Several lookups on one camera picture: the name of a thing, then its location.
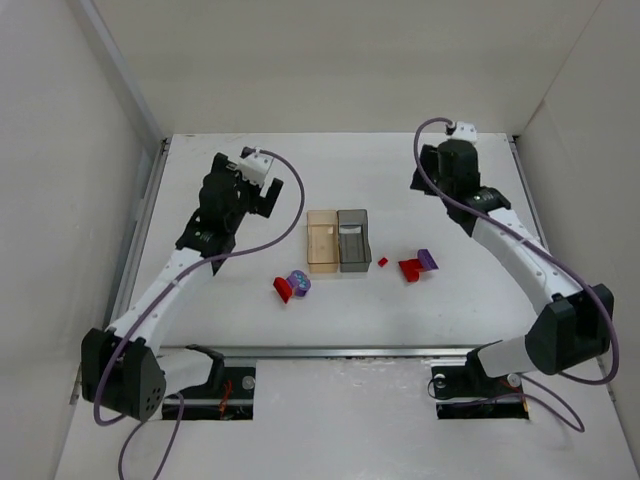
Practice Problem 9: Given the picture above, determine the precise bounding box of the purple lego brick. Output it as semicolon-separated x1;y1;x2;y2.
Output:
417;249;439;272

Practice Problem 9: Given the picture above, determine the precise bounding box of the red lego brick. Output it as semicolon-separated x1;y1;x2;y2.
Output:
273;277;296;304
398;258;425;283

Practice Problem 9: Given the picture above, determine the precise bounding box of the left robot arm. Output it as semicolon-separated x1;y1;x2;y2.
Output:
81;148;283;426

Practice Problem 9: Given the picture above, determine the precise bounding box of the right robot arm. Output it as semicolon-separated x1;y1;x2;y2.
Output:
411;138;619;389

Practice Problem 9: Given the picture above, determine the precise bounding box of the amber transparent container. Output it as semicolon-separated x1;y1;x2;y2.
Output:
307;210;339;274

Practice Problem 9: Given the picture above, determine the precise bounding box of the purple round lego piece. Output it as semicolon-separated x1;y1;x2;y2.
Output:
287;270;311;297

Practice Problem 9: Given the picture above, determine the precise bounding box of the grey transparent container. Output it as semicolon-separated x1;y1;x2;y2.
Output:
337;209;372;273

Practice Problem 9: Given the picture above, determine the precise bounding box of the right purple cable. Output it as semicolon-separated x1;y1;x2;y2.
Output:
413;117;615;434

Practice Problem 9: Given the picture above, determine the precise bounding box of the purple cable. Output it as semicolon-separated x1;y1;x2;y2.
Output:
413;117;615;434
93;148;306;480

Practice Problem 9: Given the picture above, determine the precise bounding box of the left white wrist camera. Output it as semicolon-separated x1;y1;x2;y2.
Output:
237;147;274;188

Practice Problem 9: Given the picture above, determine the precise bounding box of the aluminium right edge rail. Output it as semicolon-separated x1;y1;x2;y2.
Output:
508;135;548;248

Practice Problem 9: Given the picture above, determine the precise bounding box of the aluminium left frame post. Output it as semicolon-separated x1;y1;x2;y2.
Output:
67;0;164;153

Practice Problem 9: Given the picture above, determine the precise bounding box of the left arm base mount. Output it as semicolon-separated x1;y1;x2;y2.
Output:
158;345;256;421

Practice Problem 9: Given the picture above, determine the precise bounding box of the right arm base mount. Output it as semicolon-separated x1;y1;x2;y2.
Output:
427;365;529;420

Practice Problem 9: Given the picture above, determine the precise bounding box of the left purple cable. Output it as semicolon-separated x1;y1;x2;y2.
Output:
93;148;306;480

